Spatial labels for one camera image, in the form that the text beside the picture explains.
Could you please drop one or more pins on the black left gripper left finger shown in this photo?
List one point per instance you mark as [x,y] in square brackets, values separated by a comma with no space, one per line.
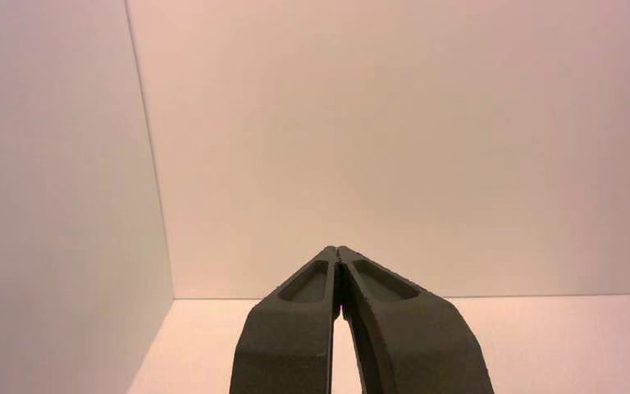
[288,337]

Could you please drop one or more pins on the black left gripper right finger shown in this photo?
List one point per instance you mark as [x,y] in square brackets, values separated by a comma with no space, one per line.
[413,342]

